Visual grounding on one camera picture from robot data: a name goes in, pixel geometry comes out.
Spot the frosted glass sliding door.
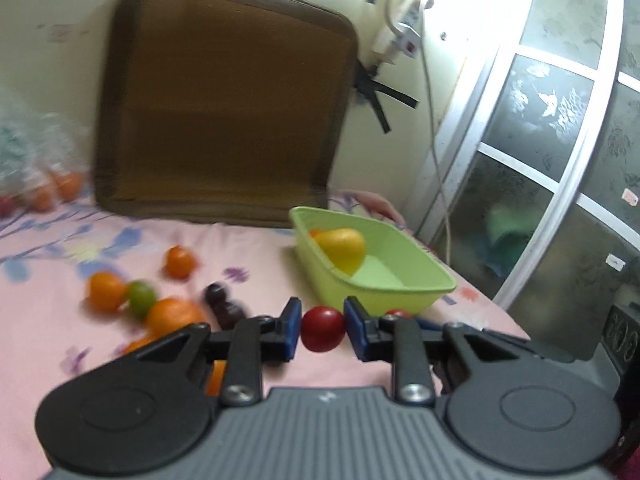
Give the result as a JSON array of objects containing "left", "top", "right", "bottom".
[{"left": 405, "top": 0, "right": 639, "bottom": 359}]

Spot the clear plastic fruit bag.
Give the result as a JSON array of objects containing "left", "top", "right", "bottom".
[{"left": 1, "top": 87, "right": 91, "bottom": 218}]

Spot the large orange front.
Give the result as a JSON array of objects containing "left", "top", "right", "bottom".
[{"left": 144, "top": 297, "right": 206, "bottom": 338}]

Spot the green lime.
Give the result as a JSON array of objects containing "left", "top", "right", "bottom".
[{"left": 127, "top": 281, "right": 157, "bottom": 320}]

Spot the black tape cross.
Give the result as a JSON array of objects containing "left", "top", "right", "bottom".
[{"left": 351, "top": 56, "right": 420, "bottom": 136}]

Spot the pink deer-print bedsheet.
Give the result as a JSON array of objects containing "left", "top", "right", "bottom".
[{"left": 0, "top": 186, "right": 532, "bottom": 480}]

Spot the orange tangerine left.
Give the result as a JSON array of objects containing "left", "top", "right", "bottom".
[{"left": 87, "top": 271, "right": 127, "bottom": 314}]

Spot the white power strip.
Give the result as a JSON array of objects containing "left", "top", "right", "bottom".
[{"left": 371, "top": 0, "right": 423, "bottom": 66}]

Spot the dark purple plum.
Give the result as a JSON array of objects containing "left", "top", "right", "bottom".
[{"left": 203, "top": 282, "right": 248, "bottom": 330}]

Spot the yellow lemon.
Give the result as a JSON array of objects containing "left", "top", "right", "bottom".
[{"left": 314, "top": 228, "right": 367, "bottom": 276}]

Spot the red cherry tomato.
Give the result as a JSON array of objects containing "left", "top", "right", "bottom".
[{"left": 384, "top": 309, "right": 414, "bottom": 318}]

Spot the small orange tangerine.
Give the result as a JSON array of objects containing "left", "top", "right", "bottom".
[{"left": 164, "top": 245, "right": 198, "bottom": 281}]

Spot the brown seat cushion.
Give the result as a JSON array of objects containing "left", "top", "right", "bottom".
[{"left": 93, "top": 0, "right": 358, "bottom": 226}]

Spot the green plastic basket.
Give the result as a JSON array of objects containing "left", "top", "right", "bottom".
[{"left": 290, "top": 206, "right": 457, "bottom": 315}]

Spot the white power cable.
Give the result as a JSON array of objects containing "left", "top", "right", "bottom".
[{"left": 384, "top": 0, "right": 454, "bottom": 266}]

